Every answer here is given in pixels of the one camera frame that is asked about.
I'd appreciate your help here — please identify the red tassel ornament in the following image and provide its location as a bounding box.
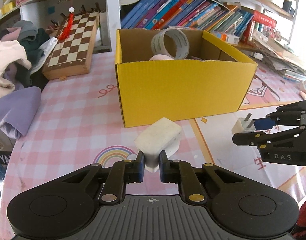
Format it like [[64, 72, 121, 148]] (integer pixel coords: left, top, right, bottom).
[[58, 7, 75, 41]]

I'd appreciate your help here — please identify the yellow cardboard box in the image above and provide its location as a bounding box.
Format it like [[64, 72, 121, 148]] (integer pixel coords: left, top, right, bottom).
[[115, 29, 258, 128]]

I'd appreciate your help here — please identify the wooden chessboard box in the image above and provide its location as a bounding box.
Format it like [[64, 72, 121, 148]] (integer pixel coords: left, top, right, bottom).
[[42, 12, 99, 80]]

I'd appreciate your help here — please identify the pink plush pig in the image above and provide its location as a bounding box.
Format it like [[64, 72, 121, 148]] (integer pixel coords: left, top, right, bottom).
[[150, 54, 174, 61]]

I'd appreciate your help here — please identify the row of books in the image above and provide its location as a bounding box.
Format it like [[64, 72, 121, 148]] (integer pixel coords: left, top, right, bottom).
[[121, 0, 280, 45]]

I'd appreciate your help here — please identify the clear packing tape roll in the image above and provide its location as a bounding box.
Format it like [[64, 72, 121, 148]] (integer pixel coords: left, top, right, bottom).
[[151, 28, 190, 60]]

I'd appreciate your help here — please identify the stack of papers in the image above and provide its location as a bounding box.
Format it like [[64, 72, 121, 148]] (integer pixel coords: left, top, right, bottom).
[[252, 30, 306, 94]]

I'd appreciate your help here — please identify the pile of clothes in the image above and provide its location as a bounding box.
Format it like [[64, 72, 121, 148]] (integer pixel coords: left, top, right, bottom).
[[0, 20, 57, 150]]

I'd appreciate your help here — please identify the white rectangular eraser block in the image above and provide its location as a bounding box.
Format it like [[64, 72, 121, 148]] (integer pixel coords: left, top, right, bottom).
[[134, 118, 182, 173]]

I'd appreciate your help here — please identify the small white plug adapter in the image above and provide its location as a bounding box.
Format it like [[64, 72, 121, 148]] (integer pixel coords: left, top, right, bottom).
[[232, 113, 256, 134]]

